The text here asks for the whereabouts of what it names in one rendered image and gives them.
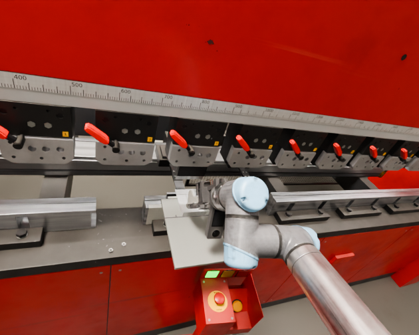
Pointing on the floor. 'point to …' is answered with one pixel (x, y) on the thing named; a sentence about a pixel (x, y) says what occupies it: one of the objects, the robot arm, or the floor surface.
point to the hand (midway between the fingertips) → (197, 207)
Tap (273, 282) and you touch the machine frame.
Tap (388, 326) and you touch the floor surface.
